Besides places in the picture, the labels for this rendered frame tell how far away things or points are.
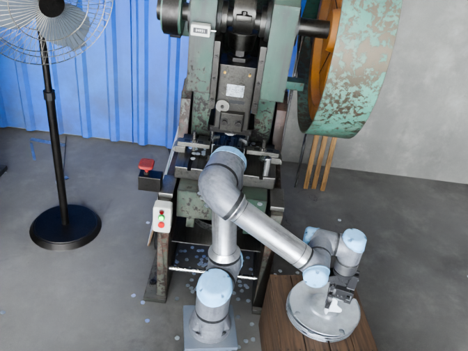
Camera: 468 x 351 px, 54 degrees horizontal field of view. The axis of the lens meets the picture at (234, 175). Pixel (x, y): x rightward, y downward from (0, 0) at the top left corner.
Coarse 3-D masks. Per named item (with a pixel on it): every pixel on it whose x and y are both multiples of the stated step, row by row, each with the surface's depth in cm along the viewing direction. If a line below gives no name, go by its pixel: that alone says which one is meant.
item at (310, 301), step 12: (300, 288) 192; (312, 288) 193; (324, 288) 193; (300, 300) 187; (312, 300) 187; (324, 300) 187; (348, 300) 189; (300, 312) 182; (312, 312) 182; (324, 312) 182; (348, 312) 184; (360, 312) 184; (312, 324) 177; (324, 324) 178; (336, 324) 179; (348, 324) 179
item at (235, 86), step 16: (224, 64) 179; (240, 64) 181; (256, 64) 183; (224, 80) 183; (240, 80) 183; (224, 96) 187; (240, 96) 186; (224, 112) 188; (240, 112) 190; (224, 128) 192; (240, 128) 192
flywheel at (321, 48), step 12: (324, 0) 200; (336, 0) 186; (324, 12) 202; (336, 12) 172; (336, 24) 170; (312, 48) 212; (324, 48) 181; (312, 60) 208; (324, 60) 197; (312, 72) 206; (324, 72) 194; (312, 84) 203; (324, 84) 190; (312, 96) 197; (312, 108) 191; (312, 120) 188
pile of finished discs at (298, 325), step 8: (288, 296) 188; (288, 304) 185; (288, 312) 182; (296, 312) 182; (296, 320) 179; (296, 328) 179; (304, 328) 176; (312, 336) 175; (320, 336) 174; (328, 336) 174; (336, 336) 175; (344, 336) 177
